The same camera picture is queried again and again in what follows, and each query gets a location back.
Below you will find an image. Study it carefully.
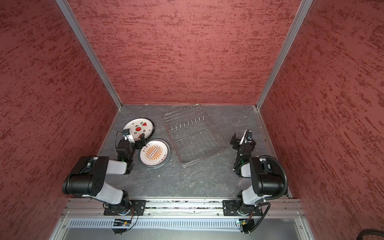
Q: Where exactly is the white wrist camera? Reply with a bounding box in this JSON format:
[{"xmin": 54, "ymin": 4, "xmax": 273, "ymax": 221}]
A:
[
  {"xmin": 240, "ymin": 130, "xmax": 252, "ymax": 145},
  {"xmin": 122, "ymin": 129, "xmax": 135, "ymax": 143}
]

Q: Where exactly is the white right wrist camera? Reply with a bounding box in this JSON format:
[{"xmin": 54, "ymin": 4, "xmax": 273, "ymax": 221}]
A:
[{"xmin": 240, "ymin": 130, "xmax": 252, "ymax": 145}]

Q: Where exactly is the brown striped rim plate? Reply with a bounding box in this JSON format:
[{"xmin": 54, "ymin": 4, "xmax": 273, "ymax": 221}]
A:
[{"xmin": 122, "ymin": 117, "xmax": 156, "ymax": 145}]

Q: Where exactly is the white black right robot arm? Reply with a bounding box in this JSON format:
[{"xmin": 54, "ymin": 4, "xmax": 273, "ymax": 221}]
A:
[{"xmin": 230, "ymin": 130, "xmax": 288, "ymax": 216}]

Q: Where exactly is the circuit board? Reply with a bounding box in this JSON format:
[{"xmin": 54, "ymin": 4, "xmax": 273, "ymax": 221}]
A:
[
  {"xmin": 112, "ymin": 219, "xmax": 132, "ymax": 229},
  {"xmin": 237, "ymin": 219, "xmax": 255, "ymax": 234}
]

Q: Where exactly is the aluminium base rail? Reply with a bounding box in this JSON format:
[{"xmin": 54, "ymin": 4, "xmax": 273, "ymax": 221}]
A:
[{"xmin": 51, "ymin": 197, "xmax": 314, "ymax": 240}]

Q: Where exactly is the aluminium left corner post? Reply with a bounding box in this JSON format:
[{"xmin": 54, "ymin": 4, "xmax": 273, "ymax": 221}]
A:
[{"xmin": 56, "ymin": 0, "xmax": 124, "ymax": 110}]

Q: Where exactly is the left circuit board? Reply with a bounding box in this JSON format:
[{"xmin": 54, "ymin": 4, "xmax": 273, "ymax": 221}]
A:
[{"xmin": 112, "ymin": 219, "xmax": 132, "ymax": 229}]

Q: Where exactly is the right circuit board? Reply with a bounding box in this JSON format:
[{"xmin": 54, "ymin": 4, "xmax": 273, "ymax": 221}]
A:
[{"xmin": 237, "ymin": 219, "xmax": 255, "ymax": 234}]

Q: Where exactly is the aluminium right corner post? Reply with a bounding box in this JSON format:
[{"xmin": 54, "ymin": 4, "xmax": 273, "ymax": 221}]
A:
[{"xmin": 256, "ymin": 0, "xmax": 313, "ymax": 111}]

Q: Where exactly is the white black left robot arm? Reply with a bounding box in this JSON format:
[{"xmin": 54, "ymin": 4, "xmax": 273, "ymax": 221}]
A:
[{"xmin": 62, "ymin": 134, "xmax": 146, "ymax": 216}]

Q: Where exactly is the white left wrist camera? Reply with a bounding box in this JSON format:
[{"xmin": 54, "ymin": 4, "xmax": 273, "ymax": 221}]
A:
[{"xmin": 122, "ymin": 129, "xmax": 135, "ymax": 143}]

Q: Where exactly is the watermelon pattern white plate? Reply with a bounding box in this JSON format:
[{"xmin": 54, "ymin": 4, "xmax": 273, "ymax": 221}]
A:
[{"xmin": 122, "ymin": 118, "xmax": 154, "ymax": 142}]

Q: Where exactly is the aluminium corner post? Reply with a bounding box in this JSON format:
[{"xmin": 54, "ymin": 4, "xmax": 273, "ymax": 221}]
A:
[
  {"xmin": 256, "ymin": 0, "xmax": 313, "ymax": 111},
  {"xmin": 56, "ymin": 0, "xmax": 124, "ymax": 110}
]

